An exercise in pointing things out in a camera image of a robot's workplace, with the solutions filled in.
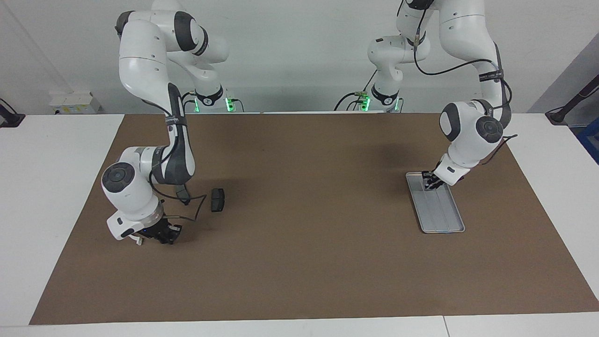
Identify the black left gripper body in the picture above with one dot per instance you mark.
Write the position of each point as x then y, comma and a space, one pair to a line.
437, 177

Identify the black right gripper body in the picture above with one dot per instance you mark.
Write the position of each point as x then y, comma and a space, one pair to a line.
157, 228

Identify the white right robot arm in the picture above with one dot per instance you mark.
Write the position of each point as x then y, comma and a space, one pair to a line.
140, 61

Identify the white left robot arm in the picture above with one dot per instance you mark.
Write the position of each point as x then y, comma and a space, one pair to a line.
463, 28

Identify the silver metal tray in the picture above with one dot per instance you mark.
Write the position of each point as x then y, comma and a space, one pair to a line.
442, 215

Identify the curved dark grey brake pad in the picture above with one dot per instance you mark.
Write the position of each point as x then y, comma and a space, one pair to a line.
182, 193

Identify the rectangular dark grey brake pad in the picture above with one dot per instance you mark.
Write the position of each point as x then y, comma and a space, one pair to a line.
217, 200

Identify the brown table mat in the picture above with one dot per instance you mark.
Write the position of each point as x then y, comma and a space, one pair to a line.
299, 257

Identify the blue crate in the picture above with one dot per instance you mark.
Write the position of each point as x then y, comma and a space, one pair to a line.
590, 140

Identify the black table clamp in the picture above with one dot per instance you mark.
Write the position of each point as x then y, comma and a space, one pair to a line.
11, 119

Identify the white curved plastic bracket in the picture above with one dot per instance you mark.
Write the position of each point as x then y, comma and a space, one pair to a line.
138, 242

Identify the white wall box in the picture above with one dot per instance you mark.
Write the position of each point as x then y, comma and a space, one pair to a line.
75, 100

